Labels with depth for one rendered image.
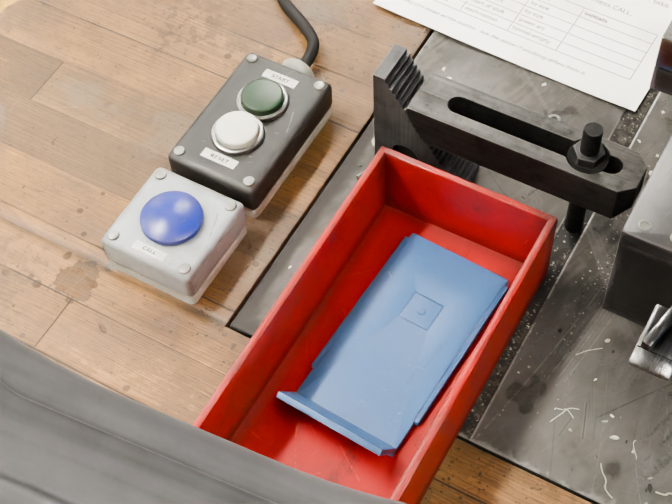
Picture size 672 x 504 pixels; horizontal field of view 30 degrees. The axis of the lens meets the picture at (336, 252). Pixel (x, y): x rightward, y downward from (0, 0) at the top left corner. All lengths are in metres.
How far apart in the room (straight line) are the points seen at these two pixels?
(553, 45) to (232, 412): 0.37
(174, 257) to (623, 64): 0.35
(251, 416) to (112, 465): 0.45
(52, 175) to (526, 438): 0.37
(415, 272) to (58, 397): 0.50
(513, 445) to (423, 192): 0.17
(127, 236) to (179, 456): 0.50
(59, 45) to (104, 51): 0.03
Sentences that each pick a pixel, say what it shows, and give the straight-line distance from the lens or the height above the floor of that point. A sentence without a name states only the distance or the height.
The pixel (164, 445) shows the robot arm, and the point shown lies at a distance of 0.31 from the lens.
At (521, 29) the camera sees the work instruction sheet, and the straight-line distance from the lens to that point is 0.94.
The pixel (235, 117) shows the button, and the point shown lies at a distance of 0.84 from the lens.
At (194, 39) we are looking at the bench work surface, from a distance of 0.94.
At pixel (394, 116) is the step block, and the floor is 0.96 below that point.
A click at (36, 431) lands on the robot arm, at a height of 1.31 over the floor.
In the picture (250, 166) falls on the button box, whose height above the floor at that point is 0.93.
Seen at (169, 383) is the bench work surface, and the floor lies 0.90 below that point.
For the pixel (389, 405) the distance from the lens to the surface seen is 0.75.
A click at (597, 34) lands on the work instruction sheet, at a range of 0.94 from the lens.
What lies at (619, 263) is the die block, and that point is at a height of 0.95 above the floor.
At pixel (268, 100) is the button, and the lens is 0.85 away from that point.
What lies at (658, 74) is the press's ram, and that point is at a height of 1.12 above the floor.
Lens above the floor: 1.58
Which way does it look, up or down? 56 degrees down
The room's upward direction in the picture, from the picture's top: 4 degrees counter-clockwise
